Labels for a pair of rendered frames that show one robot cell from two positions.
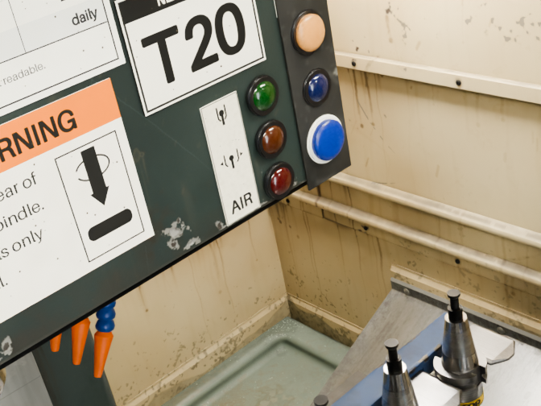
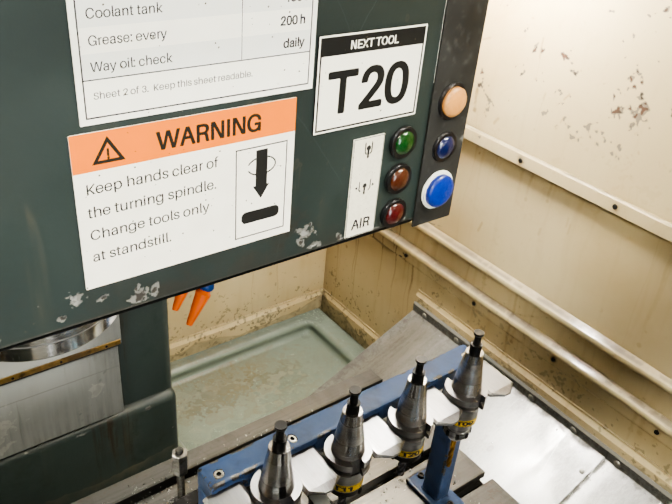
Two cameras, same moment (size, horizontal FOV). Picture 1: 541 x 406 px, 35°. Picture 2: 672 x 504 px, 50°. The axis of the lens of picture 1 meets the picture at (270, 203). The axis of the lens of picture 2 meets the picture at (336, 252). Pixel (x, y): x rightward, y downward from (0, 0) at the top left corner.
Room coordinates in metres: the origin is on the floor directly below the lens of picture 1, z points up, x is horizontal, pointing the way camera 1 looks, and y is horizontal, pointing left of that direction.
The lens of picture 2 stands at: (-0.01, 0.06, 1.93)
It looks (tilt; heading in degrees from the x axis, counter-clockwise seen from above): 32 degrees down; 357
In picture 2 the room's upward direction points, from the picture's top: 5 degrees clockwise
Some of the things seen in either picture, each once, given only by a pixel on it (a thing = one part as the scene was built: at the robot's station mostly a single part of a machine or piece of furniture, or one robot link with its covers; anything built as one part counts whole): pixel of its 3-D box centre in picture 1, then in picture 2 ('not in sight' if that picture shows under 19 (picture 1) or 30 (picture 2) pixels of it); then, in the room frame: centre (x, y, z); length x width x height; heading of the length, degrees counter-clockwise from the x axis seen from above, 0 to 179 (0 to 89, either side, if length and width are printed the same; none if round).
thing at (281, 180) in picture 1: (280, 180); (394, 213); (0.53, -0.01, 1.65); 0.02 x 0.01 x 0.02; 127
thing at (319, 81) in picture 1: (317, 87); (444, 147); (0.55, -0.05, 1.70); 0.02 x 0.01 x 0.02; 127
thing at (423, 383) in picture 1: (432, 395); (437, 407); (0.76, -0.14, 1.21); 0.07 x 0.05 x 0.01; 37
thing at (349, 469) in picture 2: not in sight; (347, 455); (0.66, -0.01, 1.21); 0.06 x 0.06 x 0.03
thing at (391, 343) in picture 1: (393, 355); (419, 369); (0.73, -0.10, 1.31); 0.02 x 0.02 x 0.03
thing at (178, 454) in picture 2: not in sight; (180, 476); (0.82, 0.24, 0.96); 0.03 x 0.03 x 0.13
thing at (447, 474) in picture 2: not in sight; (447, 434); (0.87, -0.20, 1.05); 0.10 x 0.05 x 0.30; 37
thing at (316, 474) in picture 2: not in sight; (312, 473); (0.63, 0.03, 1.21); 0.07 x 0.05 x 0.01; 37
